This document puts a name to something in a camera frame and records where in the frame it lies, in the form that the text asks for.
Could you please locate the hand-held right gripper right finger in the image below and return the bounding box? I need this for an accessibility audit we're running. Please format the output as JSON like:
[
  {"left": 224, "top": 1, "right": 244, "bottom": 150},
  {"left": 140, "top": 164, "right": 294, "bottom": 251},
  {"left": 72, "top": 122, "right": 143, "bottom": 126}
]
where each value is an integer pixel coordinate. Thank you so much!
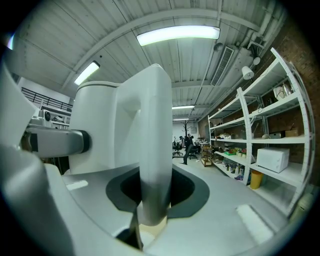
[{"left": 144, "top": 162, "right": 289, "bottom": 256}]

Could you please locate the white machine with round lens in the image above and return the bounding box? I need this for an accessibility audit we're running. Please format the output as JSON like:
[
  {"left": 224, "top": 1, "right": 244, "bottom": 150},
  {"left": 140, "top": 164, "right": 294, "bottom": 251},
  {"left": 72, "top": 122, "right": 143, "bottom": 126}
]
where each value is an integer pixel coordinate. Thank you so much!
[{"left": 38, "top": 108, "right": 54, "bottom": 129}]

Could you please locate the long ceiling light panel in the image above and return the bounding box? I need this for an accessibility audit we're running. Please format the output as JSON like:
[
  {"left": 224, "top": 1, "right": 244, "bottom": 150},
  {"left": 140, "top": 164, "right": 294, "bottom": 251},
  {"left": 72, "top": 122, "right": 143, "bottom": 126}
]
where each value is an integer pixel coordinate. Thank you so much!
[
  {"left": 73, "top": 60, "right": 101, "bottom": 86},
  {"left": 136, "top": 24, "right": 221, "bottom": 47}
]

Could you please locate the white microwave oven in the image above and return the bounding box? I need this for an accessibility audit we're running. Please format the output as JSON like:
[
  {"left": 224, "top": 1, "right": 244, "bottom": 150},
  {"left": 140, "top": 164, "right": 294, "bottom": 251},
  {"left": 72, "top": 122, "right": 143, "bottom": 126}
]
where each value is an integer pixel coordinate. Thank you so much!
[{"left": 256, "top": 147, "right": 291, "bottom": 174}]

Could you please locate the yellow waste bin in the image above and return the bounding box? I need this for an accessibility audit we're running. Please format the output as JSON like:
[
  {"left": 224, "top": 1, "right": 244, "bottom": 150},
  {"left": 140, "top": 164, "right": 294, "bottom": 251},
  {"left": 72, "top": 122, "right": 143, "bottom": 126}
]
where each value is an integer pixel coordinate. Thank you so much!
[{"left": 249, "top": 170, "right": 264, "bottom": 190}]

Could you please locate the steel kettle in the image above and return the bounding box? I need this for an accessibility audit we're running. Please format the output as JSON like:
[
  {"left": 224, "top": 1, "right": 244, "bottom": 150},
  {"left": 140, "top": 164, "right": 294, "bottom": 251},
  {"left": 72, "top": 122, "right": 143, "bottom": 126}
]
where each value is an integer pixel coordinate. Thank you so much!
[{"left": 273, "top": 83, "right": 294, "bottom": 101}]

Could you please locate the wooden trolley cart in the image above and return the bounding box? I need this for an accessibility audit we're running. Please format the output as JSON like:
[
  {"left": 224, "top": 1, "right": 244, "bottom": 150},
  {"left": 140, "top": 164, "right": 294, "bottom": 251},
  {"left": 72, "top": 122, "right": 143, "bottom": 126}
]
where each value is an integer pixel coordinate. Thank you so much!
[{"left": 200, "top": 144, "right": 214, "bottom": 168}]

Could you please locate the dark coat rack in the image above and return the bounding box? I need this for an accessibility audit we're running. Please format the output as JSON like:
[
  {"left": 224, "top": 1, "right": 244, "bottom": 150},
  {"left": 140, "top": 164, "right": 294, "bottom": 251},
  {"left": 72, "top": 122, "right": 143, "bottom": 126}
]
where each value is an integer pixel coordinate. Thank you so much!
[{"left": 179, "top": 119, "right": 198, "bottom": 142}]

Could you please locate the white metal shelf unit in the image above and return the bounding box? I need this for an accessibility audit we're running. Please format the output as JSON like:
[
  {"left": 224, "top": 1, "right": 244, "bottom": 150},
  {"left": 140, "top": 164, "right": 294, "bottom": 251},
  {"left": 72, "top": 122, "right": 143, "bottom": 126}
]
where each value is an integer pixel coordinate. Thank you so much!
[{"left": 207, "top": 47, "right": 316, "bottom": 219}]

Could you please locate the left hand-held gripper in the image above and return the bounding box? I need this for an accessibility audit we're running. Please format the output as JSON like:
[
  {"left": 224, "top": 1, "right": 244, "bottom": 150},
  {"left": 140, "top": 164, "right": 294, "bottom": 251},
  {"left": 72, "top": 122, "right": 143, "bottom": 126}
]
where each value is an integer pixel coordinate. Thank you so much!
[{"left": 0, "top": 47, "right": 93, "bottom": 159}]

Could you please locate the black metal railing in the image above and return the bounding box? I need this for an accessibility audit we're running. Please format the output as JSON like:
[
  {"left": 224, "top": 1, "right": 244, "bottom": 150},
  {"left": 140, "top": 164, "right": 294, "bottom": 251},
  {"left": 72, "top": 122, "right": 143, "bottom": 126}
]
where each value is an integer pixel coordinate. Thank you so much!
[{"left": 20, "top": 86, "right": 74, "bottom": 111}]

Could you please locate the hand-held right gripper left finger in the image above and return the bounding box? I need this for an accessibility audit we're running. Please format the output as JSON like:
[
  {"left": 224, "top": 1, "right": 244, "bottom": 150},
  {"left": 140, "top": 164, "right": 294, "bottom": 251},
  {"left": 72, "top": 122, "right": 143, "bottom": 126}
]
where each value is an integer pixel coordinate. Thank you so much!
[{"left": 0, "top": 143, "right": 145, "bottom": 256}]

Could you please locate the white lamp shade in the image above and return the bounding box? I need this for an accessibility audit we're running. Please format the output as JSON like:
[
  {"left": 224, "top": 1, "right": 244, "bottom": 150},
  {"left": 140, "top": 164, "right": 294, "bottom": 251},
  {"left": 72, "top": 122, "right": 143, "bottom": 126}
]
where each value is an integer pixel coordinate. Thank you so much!
[{"left": 241, "top": 65, "right": 255, "bottom": 81}]

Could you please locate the black office chair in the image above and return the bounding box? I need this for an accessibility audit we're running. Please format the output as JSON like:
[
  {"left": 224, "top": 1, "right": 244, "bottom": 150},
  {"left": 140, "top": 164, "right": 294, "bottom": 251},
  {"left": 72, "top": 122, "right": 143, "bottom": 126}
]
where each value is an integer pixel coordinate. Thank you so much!
[{"left": 172, "top": 139, "right": 183, "bottom": 157}]

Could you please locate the ceiling air conditioner vent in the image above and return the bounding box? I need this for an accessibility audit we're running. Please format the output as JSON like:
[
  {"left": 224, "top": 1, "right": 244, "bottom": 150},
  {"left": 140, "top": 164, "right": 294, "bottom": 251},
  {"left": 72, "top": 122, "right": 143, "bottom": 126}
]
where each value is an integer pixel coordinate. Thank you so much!
[{"left": 209, "top": 45, "right": 236, "bottom": 87}]

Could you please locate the pale green cylinder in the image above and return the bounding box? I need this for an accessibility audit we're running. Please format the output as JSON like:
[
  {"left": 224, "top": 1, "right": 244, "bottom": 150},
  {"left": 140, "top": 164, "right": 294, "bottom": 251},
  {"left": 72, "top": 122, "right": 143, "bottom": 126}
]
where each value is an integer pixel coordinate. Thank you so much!
[{"left": 289, "top": 191, "right": 315, "bottom": 224}]

